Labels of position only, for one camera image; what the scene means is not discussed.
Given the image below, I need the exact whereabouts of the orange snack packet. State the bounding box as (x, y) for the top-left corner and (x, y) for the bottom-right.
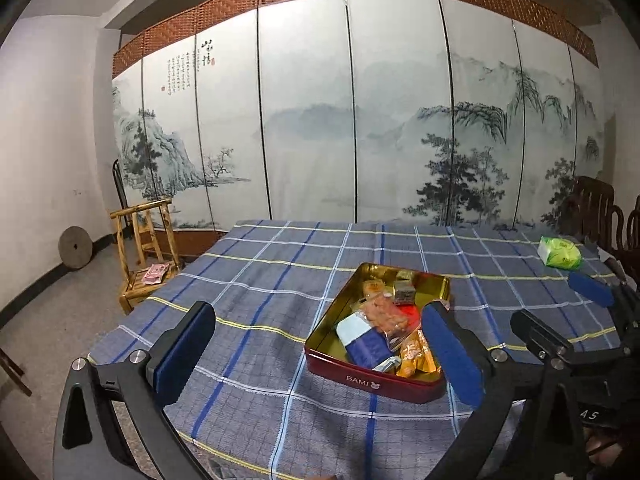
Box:
(396, 330), (442, 378)

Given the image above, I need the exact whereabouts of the red snack packet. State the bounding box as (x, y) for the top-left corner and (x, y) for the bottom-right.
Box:
(398, 304), (420, 326)

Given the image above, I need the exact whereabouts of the blue and white snack box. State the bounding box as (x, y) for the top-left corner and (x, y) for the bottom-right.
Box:
(335, 312), (399, 372)

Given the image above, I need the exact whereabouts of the clear bag of orange snacks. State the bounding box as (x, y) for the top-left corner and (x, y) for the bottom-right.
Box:
(359, 294), (421, 350)

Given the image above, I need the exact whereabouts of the green tissue pack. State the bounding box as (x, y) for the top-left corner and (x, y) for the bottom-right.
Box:
(537, 236), (582, 271)

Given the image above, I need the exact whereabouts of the dark wooden chair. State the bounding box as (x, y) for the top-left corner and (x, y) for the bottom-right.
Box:
(560, 176), (639, 283)

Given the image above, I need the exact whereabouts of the red and gold tin box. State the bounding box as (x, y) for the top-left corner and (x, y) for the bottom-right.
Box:
(305, 262), (450, 404)

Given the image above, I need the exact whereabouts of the blue plaid tablecloth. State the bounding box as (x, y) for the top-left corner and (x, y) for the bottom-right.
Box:
(90, 220), (618, 479)

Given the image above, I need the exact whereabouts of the bamboo chair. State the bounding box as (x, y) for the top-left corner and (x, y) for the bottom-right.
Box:
(110, 198), (182, 314)

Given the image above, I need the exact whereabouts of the round stone disc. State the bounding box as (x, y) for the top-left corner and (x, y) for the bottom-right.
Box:
(58, 226), (93, 271)

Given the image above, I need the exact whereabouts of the painted folding screen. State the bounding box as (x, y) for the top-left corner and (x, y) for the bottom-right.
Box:
(113, 0), (604, 231)

